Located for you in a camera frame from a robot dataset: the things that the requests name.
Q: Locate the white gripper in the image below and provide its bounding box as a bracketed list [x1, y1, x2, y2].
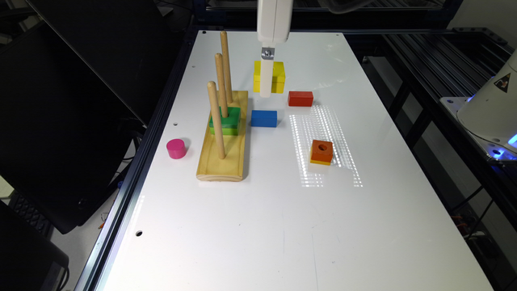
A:
[257, 0, 293, 98]

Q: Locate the yellow square block with hole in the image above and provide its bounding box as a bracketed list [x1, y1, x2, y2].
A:
[254, 61, 286, 94]

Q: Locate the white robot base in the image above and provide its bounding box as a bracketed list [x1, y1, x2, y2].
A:
[440, 53, 516, 163]

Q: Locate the red rectangular block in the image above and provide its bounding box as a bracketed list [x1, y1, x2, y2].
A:
[288, 91, 313, 107]

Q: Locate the blue rectangular block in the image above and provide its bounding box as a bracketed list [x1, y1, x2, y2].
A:
[250, 110, 278, 128]

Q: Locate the dark green square block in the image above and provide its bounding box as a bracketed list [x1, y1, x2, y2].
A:
[221, 107, 241, 129]

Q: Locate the light green square block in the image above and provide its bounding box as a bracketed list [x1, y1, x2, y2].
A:
[209, 127, 239, 136]

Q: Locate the orange square block with hole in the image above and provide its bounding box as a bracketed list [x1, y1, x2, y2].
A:
[310, 140, 334, 162]

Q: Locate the yellow block under orange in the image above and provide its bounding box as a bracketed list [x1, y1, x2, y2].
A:
[309, 159, 331, 166]

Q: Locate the pink cylinder block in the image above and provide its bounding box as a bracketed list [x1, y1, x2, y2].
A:
[166, 139, 187, 159]

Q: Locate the rear wooden peg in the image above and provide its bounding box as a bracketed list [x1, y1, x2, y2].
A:
[220, 31, 233, 104]

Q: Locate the wooden peg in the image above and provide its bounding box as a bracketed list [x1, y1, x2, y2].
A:
[207, 81, 226, 159]
[220, 31, 233, 104]
[215, 53, 229, 118]

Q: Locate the middle wooden peg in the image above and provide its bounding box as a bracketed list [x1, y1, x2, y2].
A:
[215, 53, 229, 118]

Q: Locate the front wooden peg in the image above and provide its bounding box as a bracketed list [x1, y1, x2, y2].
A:
[207, 81, 226, 159]

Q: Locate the wooden peg base board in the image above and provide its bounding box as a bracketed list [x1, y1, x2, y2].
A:
[195, 90, 250, 183]

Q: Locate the large black panel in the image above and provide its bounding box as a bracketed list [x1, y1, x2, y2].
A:
[1, 0, 174, 233]

